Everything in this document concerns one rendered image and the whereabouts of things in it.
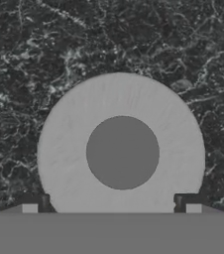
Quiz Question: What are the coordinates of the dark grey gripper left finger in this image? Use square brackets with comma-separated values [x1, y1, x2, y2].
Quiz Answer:
[0, 193, 56, 214]

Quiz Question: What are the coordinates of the grey round blender lid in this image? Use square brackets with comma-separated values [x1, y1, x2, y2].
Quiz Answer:
[37, 71, 206, 214]

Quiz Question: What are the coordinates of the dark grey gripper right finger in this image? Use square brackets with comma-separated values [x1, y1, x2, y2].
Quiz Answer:
[173, 193, 224, 214]

